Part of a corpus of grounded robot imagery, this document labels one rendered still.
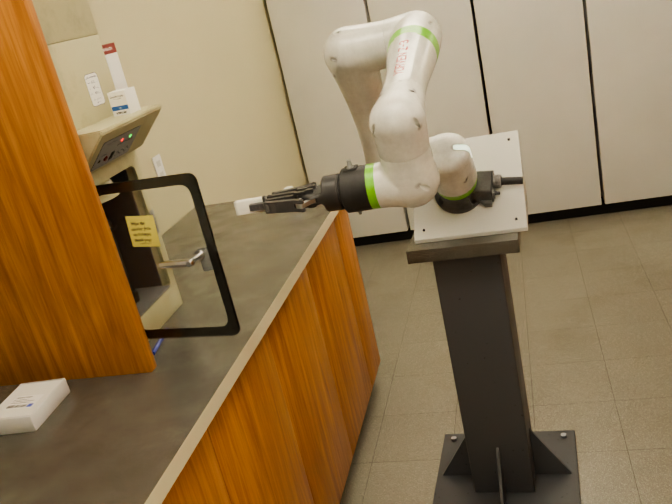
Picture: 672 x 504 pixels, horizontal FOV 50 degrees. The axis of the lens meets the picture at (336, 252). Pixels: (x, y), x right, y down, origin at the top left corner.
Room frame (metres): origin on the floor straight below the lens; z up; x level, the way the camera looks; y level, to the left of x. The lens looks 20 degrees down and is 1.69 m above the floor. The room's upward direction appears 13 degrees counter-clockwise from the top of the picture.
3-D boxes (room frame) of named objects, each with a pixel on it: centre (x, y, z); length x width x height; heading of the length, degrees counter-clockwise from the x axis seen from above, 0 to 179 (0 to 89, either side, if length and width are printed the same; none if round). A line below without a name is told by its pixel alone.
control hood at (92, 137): (1.81, 0.46, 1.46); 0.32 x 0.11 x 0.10; 164
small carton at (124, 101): (1.89, 0.43, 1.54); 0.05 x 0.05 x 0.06; 69
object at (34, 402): (1.50, 0.77, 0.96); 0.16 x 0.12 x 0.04; 167
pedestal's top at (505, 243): (2.07, -0.40, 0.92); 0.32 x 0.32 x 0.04; 71
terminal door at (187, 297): (1.61, 0.40, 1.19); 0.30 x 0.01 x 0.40; 66
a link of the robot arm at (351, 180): (1.43, -0.07, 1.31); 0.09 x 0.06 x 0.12; 164
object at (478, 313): (2.07, -0.40, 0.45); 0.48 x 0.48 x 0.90; 71
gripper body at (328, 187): (1.45, 0.00, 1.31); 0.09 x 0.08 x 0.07; 74
